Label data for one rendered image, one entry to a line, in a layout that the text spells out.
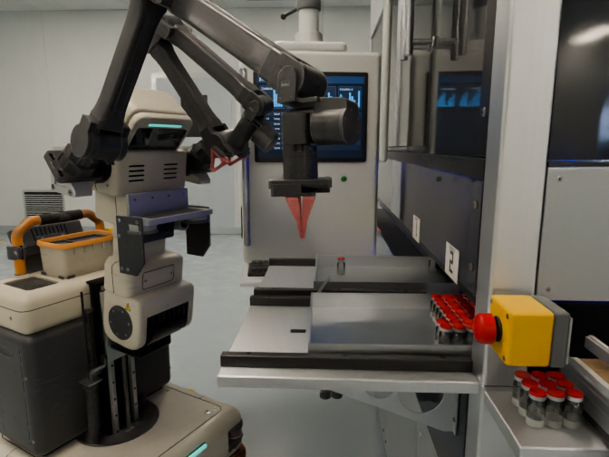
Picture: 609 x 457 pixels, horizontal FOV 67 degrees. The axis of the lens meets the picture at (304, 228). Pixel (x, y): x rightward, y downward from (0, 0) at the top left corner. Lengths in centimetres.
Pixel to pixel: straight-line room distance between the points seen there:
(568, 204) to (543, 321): 17
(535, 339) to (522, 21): 40
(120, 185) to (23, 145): 618
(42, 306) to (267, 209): 77
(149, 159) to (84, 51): 575
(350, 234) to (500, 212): 107
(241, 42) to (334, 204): 95
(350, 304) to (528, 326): 47
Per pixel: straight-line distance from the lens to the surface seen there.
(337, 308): 101
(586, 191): 73
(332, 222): 168
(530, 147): 69
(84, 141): 115
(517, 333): 63
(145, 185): 138
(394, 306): 102
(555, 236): 72
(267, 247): 168
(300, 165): 73
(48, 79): 729
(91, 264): 167
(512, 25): 69
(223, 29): 88
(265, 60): 79
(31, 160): 743
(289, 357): 75
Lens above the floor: 123
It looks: 10 degrees down
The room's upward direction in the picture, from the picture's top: straight up
